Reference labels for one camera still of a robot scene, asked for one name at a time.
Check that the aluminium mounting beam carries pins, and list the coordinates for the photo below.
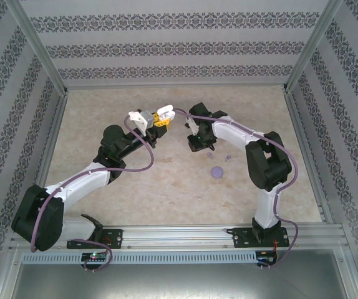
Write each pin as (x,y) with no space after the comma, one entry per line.
(179,238)

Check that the grey metal shelf sheet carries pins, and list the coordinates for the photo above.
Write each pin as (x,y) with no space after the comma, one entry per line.
(179,283)

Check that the aluminium frame post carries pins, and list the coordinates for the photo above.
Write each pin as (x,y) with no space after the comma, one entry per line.
(40,50)
(312,46)

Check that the small controller circuit board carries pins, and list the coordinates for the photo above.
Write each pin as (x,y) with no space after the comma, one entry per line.
(264,258)
(93,256)

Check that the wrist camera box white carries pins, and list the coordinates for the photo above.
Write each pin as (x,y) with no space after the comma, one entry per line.
(194,127)
(141,120)

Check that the white earbud charging case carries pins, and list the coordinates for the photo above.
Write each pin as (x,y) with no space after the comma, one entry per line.
(166,110)

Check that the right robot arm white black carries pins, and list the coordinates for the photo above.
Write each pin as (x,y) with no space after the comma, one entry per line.
(235,134)

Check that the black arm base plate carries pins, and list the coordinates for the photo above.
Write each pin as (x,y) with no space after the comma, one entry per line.
(239,238)
(116,238)

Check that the purple round earbud case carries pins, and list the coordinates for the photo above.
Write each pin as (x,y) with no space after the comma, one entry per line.
(217,172)

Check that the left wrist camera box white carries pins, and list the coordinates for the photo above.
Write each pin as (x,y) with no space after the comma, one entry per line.
(141,120)

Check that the aluminium table side rail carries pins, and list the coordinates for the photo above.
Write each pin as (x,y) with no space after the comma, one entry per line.
(49,149)
(301,140)

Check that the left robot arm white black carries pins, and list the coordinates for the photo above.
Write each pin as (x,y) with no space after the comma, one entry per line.
(82,180)

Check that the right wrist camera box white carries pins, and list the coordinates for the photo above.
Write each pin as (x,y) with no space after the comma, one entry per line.
(194,127)

